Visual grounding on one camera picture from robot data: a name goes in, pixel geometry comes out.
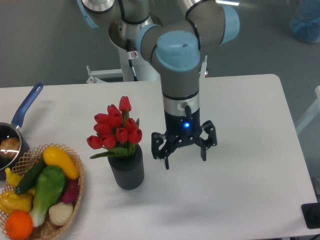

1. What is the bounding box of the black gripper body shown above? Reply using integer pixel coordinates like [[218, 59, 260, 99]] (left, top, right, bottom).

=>
[[164, 109, 202, 147]]

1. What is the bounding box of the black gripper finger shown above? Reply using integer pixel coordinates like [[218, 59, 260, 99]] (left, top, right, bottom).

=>
[[192, 120, 217, 161], [151, 132, 180, 170]]

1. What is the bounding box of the red tulip bouquet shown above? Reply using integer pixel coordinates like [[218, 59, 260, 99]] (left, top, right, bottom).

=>
[[86, 96, 143, 159]]

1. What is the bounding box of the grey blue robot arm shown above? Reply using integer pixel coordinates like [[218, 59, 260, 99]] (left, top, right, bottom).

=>
[[78, 0, 240, 163]]

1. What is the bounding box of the dark grey ribbed vase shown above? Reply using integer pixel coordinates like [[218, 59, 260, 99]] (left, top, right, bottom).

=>
[[108, 145, 145, 190]]

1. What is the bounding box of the purple red onion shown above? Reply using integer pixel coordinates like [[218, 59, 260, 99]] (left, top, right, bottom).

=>
[[61, 180, 80, 204]]

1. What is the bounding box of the yellow squash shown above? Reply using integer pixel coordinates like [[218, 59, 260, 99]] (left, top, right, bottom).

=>
[[43, 146, 80, 180]]

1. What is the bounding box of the green bok choy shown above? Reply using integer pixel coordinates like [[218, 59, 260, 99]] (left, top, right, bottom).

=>
[[29, 165, 66, 228]]

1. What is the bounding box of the white garlic bulb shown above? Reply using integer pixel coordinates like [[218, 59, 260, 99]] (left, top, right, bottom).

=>
[[48, 202, 73, 226]]

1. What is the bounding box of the black device at edge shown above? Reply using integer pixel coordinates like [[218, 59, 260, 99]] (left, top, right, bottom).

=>
[[301, 202, 320, 229]]

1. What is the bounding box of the green cucumber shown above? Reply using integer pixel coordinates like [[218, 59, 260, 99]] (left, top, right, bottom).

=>
[[15, 158, 47, 195]]

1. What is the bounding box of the woven wicker basket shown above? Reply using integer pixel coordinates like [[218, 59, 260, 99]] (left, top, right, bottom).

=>
[[0, 142, 85, 240]]

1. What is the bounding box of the brown bread roll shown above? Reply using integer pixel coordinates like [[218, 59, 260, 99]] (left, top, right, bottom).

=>
[[0, 137, 20, 160]]

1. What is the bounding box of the yellow bell pepper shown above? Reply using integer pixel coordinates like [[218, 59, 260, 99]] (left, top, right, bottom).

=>
[[0, 190, 33, 215]]

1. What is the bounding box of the orange fruit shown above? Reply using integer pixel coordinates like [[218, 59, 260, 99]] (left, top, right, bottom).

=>
[[5, 210, 34, 240]]

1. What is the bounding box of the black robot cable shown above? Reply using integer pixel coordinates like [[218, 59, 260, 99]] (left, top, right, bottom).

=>
[[125, 38, 138, 81]]

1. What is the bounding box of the white frame at right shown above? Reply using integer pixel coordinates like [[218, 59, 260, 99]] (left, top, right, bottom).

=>
[[295, 85, 320, 135]]

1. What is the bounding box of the blue handled saucepan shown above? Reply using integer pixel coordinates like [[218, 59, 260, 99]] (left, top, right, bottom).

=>
[[0, 83, 44, 181]]

